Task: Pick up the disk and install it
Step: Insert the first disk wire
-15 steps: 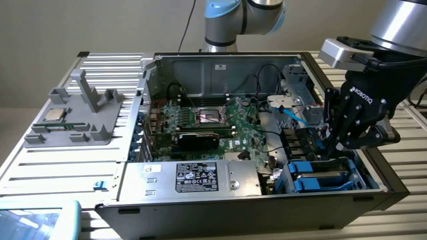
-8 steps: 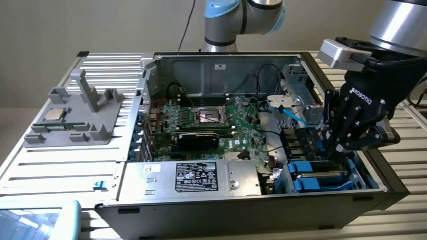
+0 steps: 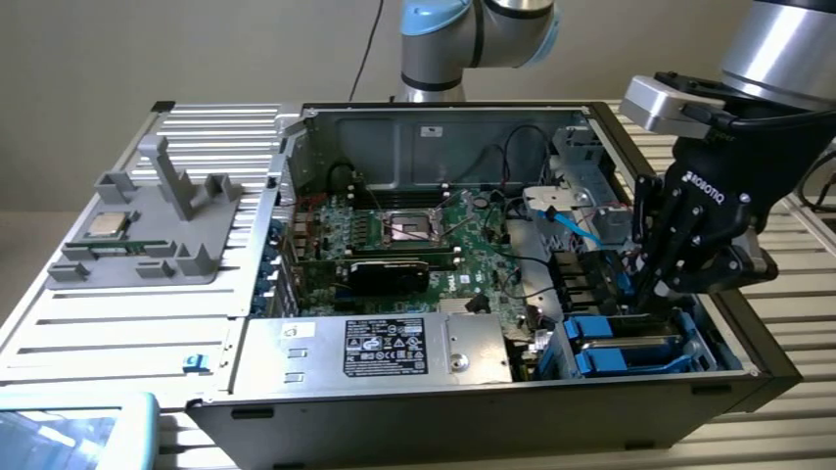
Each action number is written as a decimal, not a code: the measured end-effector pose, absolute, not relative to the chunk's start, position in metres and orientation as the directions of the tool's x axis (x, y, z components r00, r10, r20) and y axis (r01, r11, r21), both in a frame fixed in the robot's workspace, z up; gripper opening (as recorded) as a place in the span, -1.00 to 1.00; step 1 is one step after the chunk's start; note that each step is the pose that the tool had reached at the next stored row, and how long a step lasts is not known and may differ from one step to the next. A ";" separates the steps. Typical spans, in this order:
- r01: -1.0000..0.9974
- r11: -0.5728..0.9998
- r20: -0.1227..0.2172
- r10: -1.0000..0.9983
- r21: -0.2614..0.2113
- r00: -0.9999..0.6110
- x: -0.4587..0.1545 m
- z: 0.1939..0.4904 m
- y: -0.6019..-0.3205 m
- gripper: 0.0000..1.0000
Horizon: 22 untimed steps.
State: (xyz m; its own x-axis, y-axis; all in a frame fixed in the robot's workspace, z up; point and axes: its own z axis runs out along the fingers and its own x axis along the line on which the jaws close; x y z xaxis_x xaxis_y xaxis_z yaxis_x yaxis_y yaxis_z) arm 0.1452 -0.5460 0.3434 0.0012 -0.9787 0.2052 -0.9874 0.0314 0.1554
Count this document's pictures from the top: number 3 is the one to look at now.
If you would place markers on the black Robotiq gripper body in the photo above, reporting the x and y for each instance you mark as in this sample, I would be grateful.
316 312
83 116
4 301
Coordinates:
726 176

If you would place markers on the hard disk with blue carrier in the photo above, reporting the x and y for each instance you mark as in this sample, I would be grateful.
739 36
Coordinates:
630 347

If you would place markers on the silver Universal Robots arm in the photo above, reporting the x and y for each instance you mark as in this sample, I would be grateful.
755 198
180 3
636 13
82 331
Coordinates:
438 44

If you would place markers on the black fan shroud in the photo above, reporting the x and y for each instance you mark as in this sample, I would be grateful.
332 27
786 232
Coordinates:
584 281

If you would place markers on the silver drive cage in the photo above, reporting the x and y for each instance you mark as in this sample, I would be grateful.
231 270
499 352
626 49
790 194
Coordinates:
588 171

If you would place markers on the green motherboard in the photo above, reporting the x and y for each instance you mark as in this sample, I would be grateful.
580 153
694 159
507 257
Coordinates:
470 235

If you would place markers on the CPU socket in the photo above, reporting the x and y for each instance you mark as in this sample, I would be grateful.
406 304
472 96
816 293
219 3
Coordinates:
412 226

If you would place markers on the black graphics card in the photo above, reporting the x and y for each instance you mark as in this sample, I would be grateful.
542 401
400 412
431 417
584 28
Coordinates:
391 276

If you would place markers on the open black PC case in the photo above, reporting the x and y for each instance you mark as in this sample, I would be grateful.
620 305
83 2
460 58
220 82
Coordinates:
458 421

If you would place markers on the silver power supply unit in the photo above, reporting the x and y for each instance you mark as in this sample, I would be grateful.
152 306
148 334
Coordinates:
366 350

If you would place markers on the grey parts rack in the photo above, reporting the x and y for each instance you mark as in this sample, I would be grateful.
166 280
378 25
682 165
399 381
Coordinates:
156 230

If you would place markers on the green RAM stick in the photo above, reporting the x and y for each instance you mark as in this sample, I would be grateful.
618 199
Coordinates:
124 247

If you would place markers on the silver case side panel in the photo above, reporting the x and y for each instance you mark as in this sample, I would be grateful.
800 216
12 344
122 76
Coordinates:
131 313

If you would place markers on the silver CPU chip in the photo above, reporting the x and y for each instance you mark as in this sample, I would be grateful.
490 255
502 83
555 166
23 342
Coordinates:
110 225

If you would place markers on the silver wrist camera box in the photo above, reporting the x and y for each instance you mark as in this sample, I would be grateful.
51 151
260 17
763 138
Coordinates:
660 105

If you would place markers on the silver disk bracket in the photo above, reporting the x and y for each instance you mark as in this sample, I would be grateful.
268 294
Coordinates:
552 198

